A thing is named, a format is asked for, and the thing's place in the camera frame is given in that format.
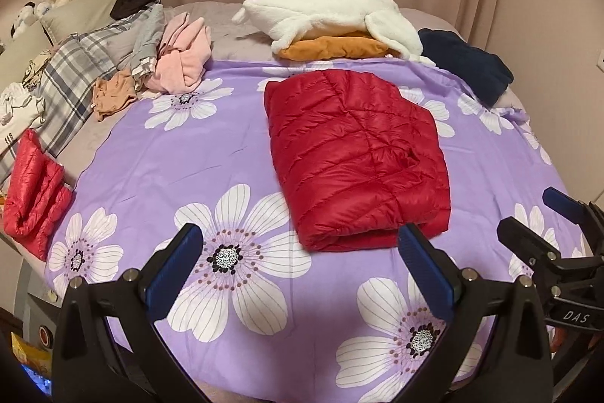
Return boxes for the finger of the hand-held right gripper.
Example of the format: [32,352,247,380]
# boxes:
[497,216,567,286]
[542,187,604,227]

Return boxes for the grey striped garment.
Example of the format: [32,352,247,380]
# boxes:
[132,4,166,76]

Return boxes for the navy blue garment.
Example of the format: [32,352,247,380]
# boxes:
[418,28,514,107]

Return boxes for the white printed shirt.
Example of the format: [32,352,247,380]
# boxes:
[0,82,45,158]

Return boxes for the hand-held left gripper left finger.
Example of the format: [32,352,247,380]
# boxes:
[51,222,205,403]

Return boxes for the cream pillow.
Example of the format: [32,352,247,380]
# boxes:
[40,0,135,45]

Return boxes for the pink garment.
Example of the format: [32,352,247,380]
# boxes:
[144,12,212,94]

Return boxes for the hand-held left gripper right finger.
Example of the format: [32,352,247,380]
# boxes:
[398,222,554,403]

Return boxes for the tan small garment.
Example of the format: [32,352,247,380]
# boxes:
[92,70,139,123]

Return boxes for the orange garment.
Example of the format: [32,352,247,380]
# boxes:
[276,34,390,61]

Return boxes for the white fleece garment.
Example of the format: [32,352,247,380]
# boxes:
[231,0,424,59]

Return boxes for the red down jacket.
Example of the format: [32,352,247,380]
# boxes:
[263,70,451,253]

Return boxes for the black garment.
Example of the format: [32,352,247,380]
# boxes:
[110,0,162,20]

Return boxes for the small folded red jacket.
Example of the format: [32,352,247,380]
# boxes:
[2,129,75,262]

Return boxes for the black and white plush toy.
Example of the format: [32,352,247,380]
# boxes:
[10,2,39,39]

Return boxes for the purple floral blanket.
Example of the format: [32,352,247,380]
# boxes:
[45,58,588,403]

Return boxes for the yellow packet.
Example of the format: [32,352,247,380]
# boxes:
[10,332,52,378]

